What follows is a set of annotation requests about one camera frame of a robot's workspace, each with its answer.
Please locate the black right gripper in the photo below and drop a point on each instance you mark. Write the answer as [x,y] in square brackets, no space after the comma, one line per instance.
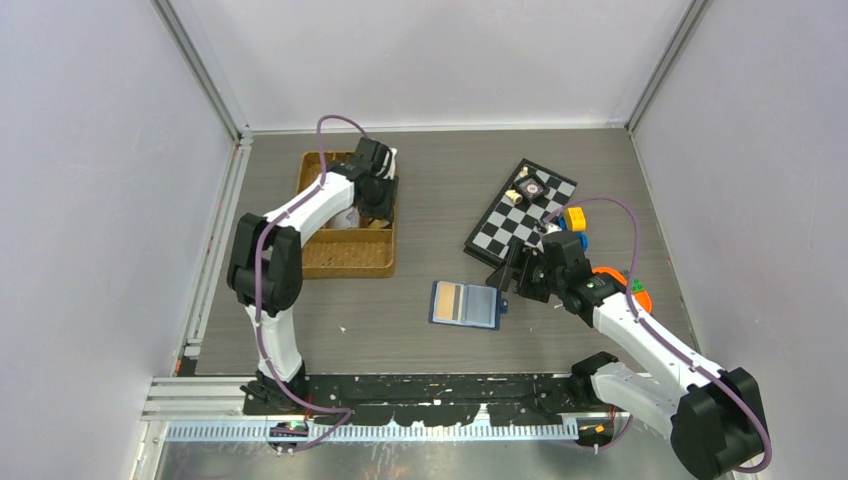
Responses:
[520,256]

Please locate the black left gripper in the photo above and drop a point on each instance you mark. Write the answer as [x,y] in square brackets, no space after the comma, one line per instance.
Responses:
[385,211]

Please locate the white credit card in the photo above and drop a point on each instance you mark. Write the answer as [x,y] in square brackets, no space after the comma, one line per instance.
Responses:
[347,219]

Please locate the tan credit card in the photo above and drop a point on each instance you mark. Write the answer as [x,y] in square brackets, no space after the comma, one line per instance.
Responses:
[449,300]

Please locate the blue card holder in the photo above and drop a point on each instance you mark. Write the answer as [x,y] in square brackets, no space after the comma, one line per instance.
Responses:
[484,306]

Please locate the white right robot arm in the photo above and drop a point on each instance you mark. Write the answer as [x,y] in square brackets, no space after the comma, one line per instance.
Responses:
[712,417]

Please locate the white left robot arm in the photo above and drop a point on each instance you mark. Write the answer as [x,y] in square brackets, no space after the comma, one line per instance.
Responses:
[265,269]

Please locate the black white chessboard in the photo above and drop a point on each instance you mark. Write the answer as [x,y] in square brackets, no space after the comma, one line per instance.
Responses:
[503,221]

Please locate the woven bamboo cutlery tray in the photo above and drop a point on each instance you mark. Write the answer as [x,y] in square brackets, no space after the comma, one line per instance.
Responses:
[365,252]

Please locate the blue yellow toy car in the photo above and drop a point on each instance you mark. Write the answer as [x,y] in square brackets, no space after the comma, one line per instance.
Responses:
[573,219]

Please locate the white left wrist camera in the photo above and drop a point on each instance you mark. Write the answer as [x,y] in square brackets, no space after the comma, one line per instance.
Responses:
[391,164]

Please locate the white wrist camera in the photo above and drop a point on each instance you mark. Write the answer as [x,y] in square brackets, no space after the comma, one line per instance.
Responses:
[391,164]
[545,229]

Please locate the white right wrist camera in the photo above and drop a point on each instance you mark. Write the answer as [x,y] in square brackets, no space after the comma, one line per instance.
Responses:
[545,229]

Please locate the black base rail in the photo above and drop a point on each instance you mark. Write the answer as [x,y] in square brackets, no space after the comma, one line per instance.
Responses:
[433,400]

